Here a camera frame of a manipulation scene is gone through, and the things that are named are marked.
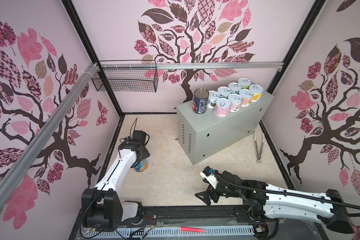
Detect aluminium rail back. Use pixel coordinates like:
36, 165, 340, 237
101, 62, 284, 70

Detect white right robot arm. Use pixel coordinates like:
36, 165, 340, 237
195, 168, 354, 234

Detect yellow label can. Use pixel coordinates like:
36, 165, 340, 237
249, 85, 264, 103

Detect light blue label can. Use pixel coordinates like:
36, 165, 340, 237
218, 87, 232, 99

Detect red pen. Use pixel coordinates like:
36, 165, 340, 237
180, 227, 207, 233

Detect grey blue label can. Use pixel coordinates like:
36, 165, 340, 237
207, 91, 221, 109

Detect black corrugated cable hose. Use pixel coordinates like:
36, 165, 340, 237
211, 169, 360, 217

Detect aluminium rail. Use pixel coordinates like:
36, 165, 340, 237
101, 62, 284, 70
0, 63, 100, 210

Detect metal tongs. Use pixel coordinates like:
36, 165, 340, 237
254, 131, 265, 163

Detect orange red label can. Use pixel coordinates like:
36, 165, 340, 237
239, 89, 254, 107

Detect pink orange label can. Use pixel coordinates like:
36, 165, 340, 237
228, 94, 243, 112

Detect white slotted cable duct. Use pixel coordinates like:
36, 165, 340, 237
83, 226, 255, 240

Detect black wire basket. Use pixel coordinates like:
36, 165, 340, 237
92, 60, 159, 93

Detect dark grey label can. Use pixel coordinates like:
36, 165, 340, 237
193, 89, 209, 114

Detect teal white label can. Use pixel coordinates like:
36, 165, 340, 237
228, 83, 243, 94

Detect blue Progresso soup can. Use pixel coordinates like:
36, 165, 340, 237
134, 159, 148, 173

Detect grey metal cabinet box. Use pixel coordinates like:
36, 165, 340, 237
177, 92, 274, 165

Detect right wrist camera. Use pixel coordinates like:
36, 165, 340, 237
200, 166, 219, 189

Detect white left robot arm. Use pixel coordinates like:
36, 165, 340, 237
81, 130, 150, 232

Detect aluminium rail left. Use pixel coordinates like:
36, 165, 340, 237
0, 63, 100, 210

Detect green label can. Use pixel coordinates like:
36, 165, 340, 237
237, 78, 252, 90

